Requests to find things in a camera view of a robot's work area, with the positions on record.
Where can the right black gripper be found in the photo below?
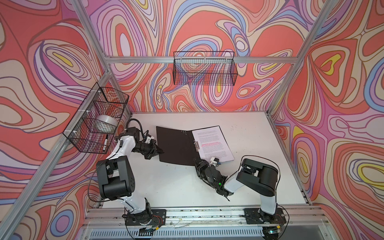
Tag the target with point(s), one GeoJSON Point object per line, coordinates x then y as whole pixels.
{"type": "Point", "coordinates": [201, 165]}

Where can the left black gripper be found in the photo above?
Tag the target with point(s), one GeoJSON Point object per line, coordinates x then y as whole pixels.
{"type": "Point", "coordinates": [153, 150]}

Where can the teal file folder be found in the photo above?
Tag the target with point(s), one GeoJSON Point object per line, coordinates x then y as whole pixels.
{"type": "Point", "coordinates": [178, 145]}

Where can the printed paper sheet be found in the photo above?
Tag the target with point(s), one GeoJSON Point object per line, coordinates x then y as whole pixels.
{"type": "Point", "coordinates": [211, 143]}

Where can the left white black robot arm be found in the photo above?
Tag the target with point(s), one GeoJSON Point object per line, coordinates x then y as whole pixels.
{"type": "Point", "coordinates": [116, 178]}

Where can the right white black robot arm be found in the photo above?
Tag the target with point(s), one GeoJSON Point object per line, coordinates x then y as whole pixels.
{"type": "Point", "coordinates": [257, 176]}

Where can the black white marker pen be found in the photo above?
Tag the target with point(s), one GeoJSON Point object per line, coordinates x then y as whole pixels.
{"type": "Point", "coordinates": [105, 143]}

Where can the silver tape roll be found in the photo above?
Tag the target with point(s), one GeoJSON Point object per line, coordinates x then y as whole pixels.
{"type": "Point", "coordinates": [104, 124]}

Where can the white ventilation grille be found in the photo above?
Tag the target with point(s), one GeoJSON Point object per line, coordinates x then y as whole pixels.
{"type": "Point", "coordinates": [176, 234]}

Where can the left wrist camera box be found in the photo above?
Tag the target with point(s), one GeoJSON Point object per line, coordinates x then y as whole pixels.
{"type": "Point", "coordinates": [141, 137]}

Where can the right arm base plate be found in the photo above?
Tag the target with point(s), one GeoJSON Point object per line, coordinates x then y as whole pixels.
{"type": "Point", "coordinates": [257, 216]}

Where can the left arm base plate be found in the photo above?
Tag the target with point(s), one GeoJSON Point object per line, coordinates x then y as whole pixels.
{"type": "Point", "coordinates": [156, 218]}

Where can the left black wire basket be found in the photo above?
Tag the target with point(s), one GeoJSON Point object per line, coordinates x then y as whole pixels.
{"type": "Point", "coordinates": [99, 101]}

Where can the black wire basket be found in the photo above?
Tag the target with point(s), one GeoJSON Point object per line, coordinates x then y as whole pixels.
{"type": "Point", "coordinates": [204, 68]}
{"type": "Point", "coordinates": [99, 101]}

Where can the back black wire basket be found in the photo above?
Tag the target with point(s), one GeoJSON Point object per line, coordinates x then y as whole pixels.
{"type": "Point", "coordinates": [204, 68]}

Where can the aluminium front rail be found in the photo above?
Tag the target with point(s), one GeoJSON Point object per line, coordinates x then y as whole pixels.
{"type": "Point", "coordinates": [296, 215]}

